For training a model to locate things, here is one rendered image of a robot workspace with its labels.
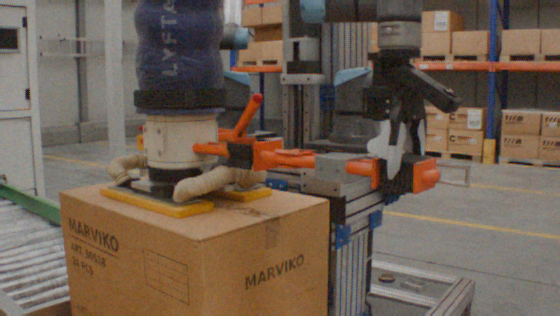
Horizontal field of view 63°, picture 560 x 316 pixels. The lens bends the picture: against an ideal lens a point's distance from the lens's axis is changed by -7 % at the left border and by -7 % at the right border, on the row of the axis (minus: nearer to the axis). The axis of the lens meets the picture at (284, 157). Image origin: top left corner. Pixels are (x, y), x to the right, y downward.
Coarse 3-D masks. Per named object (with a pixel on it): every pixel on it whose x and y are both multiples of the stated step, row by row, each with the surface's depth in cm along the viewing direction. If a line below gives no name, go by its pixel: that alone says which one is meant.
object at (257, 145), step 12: (228, 144) 101; (240, 144) 99; (252, 144) 104; (264, 144) 99; (276, 144) 102; (228, 156) 103; (240, 156) 100; (252, 156) 98; (240, 168) 100; (264, 168) 100
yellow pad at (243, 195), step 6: (234, 186) 121; (252, 186) 121; (258, 186) 121; (210, 192) 121; (216, 192) 120; (222, 192) 118; (228, 192) 117; (234, 192) 116; (240, 192) 116; (246, 192) 116; (252, 192) 116; (258, 192) 117; (264, 192) 119; (270, 192) 121; (228, 198) 117; (234, 198) 116; (240, 198) 114; (246, 198) 114; (252, 198) 116; (258, 198) 118
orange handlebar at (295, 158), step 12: (228, 132) 137; (204, 144) 110; (264, 156) 97; (276, 156) 95; (288, 156) 94; (300, 156) 92; (312, 156) 95; (300, 168) 95; (312, 168) 91; (348, 168) 85; (360, 168) 83; (432, 168) 79; (432, 180) 76
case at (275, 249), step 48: (96, 192) 124; (288, 192) 125; (96, 240) 114; (144, 240) 99; (192, 240) 88; (240, 240) 95; (288, 240) 106; (96, 288) 118; (144, 288) 102; (192, 288) 90; (240, 288) 96; (288, 288) 108
